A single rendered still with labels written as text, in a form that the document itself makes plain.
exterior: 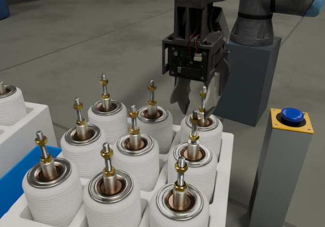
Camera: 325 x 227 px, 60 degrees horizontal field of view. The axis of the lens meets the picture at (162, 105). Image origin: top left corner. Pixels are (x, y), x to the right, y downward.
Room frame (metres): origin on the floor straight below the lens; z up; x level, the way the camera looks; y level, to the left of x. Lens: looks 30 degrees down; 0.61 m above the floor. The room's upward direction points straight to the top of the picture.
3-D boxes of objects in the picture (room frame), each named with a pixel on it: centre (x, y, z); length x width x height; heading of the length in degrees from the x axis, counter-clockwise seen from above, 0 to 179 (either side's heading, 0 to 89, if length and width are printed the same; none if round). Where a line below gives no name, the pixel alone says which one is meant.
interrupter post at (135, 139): (0.45, 0.06, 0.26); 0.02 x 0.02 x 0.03
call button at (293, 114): (0.45, -0.24, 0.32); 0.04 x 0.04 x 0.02
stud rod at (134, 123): (0.45, 0.06, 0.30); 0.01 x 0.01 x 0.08
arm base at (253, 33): (1.00, -0.32, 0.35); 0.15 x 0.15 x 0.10
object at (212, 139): (0.54, -0.09, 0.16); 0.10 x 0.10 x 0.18
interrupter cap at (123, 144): (0.45, 0.06, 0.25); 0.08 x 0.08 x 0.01
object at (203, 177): (0.42, -0.06, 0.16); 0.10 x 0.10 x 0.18
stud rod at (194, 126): (0.42, -0.06, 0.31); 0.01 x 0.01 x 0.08
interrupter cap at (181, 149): (0.42, -0.06, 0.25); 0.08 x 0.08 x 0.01
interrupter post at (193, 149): (0.42, -0.06, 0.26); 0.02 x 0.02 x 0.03
